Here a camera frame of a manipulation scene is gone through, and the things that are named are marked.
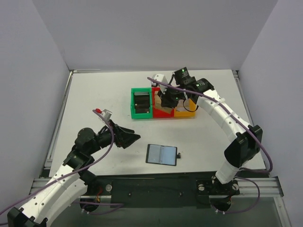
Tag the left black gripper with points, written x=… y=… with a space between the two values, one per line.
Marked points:
x=117 y=136

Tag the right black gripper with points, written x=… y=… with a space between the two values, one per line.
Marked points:
x=168 y=98

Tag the black leather card holder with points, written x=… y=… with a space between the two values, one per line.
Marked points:
x=162 y=155

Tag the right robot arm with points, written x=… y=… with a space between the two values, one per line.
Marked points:
x=244 y=138

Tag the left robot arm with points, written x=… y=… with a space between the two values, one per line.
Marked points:
x=72 y=179

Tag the grey cards stack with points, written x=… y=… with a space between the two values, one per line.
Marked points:
x=183 y=106

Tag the beige cards stack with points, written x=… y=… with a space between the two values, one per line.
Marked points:
x=158 y=104

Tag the black card holders stack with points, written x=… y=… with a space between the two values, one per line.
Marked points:
x=142 y=102

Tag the red plastic bin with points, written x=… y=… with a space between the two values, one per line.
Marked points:
x=157 y=110

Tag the yellow plastic bin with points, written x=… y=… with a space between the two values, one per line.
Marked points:
x=188 y=114

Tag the green plastic bin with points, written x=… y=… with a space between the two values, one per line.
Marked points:
x=140 y=116

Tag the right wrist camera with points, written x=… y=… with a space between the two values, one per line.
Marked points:
x=159 y=78

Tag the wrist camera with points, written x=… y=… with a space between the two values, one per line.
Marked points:
x=104 y=115
x=159 y=78

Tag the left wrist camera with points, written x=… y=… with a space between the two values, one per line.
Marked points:
x=104 y=115

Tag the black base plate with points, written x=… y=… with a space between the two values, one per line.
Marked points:
x=176 y=190

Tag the aluminium frame rail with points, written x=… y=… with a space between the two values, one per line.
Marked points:
x=268 y=187

